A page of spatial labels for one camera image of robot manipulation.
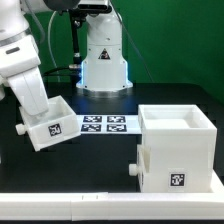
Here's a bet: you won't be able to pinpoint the white drawer tray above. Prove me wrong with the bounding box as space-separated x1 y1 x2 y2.
129 145 150 192
16 96 81 151

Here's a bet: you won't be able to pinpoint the large white drawer box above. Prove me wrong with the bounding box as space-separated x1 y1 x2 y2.
137 105 217 193

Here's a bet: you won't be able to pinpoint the white drawer front tray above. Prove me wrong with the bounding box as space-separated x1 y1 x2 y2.
129 145 150 192

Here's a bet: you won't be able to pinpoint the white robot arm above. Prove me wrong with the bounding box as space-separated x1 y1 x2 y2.
0 0 132 116

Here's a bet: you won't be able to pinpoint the white marker tag sheet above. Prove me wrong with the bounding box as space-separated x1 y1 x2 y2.
77 115 141 134

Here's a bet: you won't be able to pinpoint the black cables on table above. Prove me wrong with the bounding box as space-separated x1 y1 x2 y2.
41 66 83 84

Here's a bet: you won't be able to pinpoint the grey camera cable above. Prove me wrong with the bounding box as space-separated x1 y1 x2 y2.
47 9 78 70

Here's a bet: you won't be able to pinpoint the white L-shaped boundary frame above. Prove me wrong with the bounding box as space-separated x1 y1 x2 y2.
0 174 224 221

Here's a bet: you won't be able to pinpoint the black camera on stand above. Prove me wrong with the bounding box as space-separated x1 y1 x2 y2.
67 0 112 70

